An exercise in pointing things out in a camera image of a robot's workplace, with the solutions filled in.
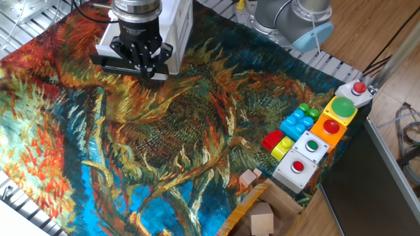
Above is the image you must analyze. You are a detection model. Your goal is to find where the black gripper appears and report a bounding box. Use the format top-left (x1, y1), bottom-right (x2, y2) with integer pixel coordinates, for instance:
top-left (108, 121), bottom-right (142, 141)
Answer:
top-left (110, 18), bottom-right (174, 80)

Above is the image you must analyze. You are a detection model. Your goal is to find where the white drawer with black handle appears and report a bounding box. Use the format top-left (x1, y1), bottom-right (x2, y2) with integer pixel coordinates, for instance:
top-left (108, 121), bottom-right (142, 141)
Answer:
top-left (89, 19), bottom-right (171, 79)

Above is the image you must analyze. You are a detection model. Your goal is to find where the white plastic drawer cabinet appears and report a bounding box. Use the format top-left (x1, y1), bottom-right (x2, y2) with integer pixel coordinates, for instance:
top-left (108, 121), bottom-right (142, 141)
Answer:
top-left (159, 0), bottom-right (194, 81)

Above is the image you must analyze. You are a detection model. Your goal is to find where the sunflower painting print cloth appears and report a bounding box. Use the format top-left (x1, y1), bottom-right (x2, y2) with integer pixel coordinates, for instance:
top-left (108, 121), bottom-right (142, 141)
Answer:
top-left (0, 0), bottom-right (373, 236)

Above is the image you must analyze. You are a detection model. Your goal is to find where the red toy brick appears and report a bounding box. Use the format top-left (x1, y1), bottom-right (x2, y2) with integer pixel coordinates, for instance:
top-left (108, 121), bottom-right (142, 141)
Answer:
top-left (261, 129), bottom-right (285, 151)

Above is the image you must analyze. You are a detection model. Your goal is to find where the small wooden block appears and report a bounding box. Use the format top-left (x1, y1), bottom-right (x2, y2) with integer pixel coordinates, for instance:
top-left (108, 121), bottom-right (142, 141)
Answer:
top-left (238, 169), bottom-right (259, 188)

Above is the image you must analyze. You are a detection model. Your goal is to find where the blue toy brick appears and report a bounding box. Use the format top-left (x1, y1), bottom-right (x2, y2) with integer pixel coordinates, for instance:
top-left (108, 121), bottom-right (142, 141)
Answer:
top-left (279, 109), bottom-right (315, 142)

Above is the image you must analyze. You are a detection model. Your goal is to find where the yellow toy brick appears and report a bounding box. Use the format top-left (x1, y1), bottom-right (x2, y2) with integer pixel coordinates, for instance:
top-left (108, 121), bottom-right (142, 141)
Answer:
top-left (270, 136), bottom-right (295, 162)

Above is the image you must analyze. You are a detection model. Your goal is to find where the green toy brick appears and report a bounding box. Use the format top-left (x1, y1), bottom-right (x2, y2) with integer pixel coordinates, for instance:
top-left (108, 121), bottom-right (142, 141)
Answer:
top-left (297, 102), bottom-right (321, 122)

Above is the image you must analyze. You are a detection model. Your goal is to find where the white green-button box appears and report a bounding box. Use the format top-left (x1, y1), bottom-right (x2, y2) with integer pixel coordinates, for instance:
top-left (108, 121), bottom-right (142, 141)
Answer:
top-left (291, 130), bottom-right (331, 165)

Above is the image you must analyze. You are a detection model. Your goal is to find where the large white red-button box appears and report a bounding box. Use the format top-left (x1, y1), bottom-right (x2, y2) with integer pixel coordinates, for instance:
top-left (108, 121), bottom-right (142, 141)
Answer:
top-left (271, 149), bottom-right (318, 194)

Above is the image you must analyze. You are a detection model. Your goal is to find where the small metal hook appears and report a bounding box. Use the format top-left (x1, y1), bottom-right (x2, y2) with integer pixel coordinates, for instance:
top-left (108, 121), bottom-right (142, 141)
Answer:
top-left (1, 185), bottom-right (14, 201)

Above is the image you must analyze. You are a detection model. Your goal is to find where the orange red-button box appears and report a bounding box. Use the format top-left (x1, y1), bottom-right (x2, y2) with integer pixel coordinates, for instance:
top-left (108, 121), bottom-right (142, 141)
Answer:
top-left (309, 113), bottom-right (348, 153)

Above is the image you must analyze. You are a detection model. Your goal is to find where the brown cardboard box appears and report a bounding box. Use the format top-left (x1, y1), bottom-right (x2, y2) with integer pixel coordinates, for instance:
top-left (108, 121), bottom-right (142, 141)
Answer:
top-left (215, 178), bottom-right (305, 236)

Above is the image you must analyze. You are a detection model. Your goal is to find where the large plain wooden cube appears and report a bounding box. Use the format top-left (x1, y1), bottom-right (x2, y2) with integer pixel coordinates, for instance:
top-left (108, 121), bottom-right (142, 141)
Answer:
top-left (250, 202), bottom-right (275, 236)

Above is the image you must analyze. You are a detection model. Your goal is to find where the yellow green-dome button box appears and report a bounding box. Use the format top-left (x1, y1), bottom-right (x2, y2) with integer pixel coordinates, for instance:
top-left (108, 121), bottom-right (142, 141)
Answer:
top-left (322, 96), bottom-right (358, 127)

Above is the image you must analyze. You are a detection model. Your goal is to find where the grey red emergency-button box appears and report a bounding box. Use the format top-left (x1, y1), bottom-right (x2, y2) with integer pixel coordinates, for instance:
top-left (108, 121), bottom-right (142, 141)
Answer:
top-left (334, 79), bottom-right (375, 109)

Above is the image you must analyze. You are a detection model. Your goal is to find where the clear plastic tube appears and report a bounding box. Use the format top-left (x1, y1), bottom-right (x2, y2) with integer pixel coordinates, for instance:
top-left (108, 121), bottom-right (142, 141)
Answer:
top-left (375, 111), bottom-right (420, 129)

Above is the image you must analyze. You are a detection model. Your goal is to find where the dark flat bar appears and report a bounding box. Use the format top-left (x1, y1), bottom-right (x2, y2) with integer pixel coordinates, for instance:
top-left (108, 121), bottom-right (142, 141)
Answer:
top-left (396, 146), bottom-right (420, 167)

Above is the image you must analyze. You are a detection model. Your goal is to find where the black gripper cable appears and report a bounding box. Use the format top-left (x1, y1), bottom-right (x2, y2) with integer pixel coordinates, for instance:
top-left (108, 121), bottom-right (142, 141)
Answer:
top-left (71, 0), bottom-right (119, 24)

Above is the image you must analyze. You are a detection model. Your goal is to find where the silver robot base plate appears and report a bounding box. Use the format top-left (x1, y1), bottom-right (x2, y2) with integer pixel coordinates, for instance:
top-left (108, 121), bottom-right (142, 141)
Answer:
top-left (234, 0), bottom-right (316, 52)

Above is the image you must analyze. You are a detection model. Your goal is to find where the silver metal bracket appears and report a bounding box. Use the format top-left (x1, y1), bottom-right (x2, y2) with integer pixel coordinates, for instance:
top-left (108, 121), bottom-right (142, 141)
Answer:
top-left (0, 0), bottom-right (55, 26)

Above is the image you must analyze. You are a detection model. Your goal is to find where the thin white string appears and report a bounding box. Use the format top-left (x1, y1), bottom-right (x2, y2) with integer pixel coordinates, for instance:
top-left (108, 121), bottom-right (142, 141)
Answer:
top-left (310, 17), bottom-right (322, 54)

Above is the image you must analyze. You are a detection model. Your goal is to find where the black floor cable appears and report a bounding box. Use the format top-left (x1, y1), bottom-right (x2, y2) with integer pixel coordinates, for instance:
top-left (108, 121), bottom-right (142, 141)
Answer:
top-left (362, 6), bottom-right (420, 78)

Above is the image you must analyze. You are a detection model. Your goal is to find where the aluminium frame post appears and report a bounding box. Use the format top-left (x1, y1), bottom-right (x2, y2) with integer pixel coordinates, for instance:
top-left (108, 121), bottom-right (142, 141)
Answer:
top-left (370, 29), bottom-right (420, 89)

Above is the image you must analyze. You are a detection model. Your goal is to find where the black panel with aluminium frame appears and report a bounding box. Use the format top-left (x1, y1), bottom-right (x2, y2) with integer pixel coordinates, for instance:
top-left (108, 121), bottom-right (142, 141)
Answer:
top-left (320, 116), bottom-right (420, 236)

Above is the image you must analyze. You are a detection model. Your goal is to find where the grey cable coil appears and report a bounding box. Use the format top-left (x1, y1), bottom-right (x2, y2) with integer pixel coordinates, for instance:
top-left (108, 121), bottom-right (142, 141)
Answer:
top-left (395, 102), bottom-right (420, 186)

